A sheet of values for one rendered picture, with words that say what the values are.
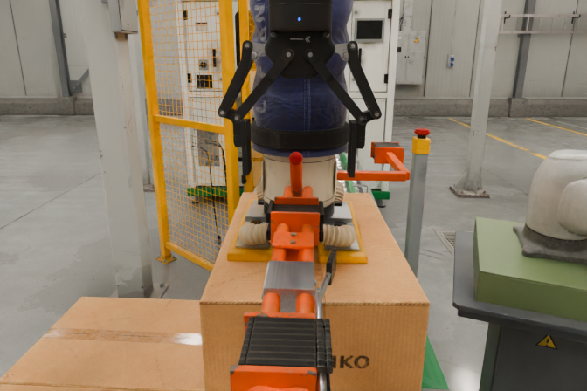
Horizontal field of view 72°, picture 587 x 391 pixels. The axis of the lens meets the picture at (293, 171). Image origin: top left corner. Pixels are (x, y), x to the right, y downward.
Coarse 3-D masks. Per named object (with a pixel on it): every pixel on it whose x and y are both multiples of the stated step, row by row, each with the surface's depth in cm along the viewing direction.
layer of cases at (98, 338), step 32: (64, 320) 130; (96, 320) 130; (128, 320) 130; (160, 320) 130; (192, 320) 130; (32, 352) 116; (64, 352) 116; (96, 352) 116; (128, 352) 116; (160, 352) 116; (192, 352) 116; (0, 384) 104; (32, 384) 105; (64, 384) 104; (96, 384) 104; (128, 384) 104; (160, 384) 104; (192, 384) 104
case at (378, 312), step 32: (256, 192) 128; (384, 224) 103; (224, 256) 86; (384, 256) 87; (224, 288) 74; (256, 288) 74; (352, 288) 74; (384, 288) 74; (416, 288) 74; (224, 320) 71; (352, 320) 71; (384, 320) 71; (416, 320) 71; (224, 352) 73; (352, 352) 73; (384, 352) 73; (416, 352) 73; (224, 384) 75; (352, 384) 75; (384, 384) 75; (416, 384) 75
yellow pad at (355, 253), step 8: (352, 208) 109; (352, 216) 103; (336, 224) 91; (344, 224) 91; (352, 224) 97; (360, 232) 95; (360, 240) 90; (320, 248) 86; (328, 248) 85; (336, 248) 85; (344, 248) 85; (352, 248) 85; (360, 248) 86; (320, 256) 83; (328, 256) 83; (344, 256) 83; (352, 256) 83; (360, 256) 83
